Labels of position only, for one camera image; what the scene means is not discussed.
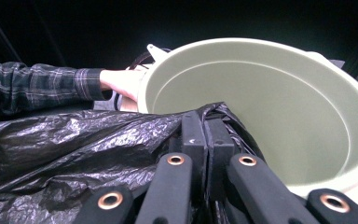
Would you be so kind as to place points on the green plastic bin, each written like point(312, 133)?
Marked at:
point(261, 109)

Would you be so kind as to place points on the black garbage bag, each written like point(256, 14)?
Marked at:
point(74, 140)

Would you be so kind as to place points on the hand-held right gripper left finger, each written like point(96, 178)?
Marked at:
point(193, 137)

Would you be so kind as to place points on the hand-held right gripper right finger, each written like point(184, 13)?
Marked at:
point(219, 143)

